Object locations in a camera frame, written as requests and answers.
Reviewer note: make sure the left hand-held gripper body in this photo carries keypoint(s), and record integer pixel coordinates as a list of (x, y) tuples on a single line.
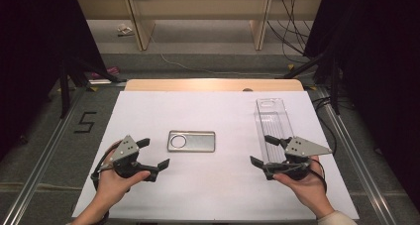
[(127, 147)]

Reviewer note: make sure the grey phone case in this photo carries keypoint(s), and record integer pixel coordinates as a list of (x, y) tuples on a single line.
[(198, 141)]

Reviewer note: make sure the clear plastic box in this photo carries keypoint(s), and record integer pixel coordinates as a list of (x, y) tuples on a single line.
[(274, 122)]

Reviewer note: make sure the pink object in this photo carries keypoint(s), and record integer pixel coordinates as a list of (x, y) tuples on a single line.
[(110, 71)]

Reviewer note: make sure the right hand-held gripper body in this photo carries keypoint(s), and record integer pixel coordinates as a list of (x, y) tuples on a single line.
[(303, 147)]

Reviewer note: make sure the person's left hand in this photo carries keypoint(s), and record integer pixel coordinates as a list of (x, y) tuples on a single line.
[(114, 187)]

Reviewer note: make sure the aluminium floor rail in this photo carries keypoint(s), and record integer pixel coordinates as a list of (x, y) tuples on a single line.
[(356, 159), (43, 162)]

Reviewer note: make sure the crumpled white paper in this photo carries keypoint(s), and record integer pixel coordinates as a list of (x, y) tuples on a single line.
[(124, 28)]

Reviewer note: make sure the person's right hand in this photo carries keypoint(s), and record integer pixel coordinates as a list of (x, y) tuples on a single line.
[(308, 188)]

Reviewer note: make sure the flat white papers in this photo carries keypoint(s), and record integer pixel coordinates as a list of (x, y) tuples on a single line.
[(99, 82)]

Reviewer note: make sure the black metal stand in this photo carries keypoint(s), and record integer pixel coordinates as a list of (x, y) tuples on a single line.
[(64, 86), (335, 86)]

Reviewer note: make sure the beige wooden shelf unit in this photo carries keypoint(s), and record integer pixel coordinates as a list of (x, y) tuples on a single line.
[(198, 5)]

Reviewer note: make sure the black curtain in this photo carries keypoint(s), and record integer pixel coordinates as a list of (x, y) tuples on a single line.
[(33, 53), (379, 69)]

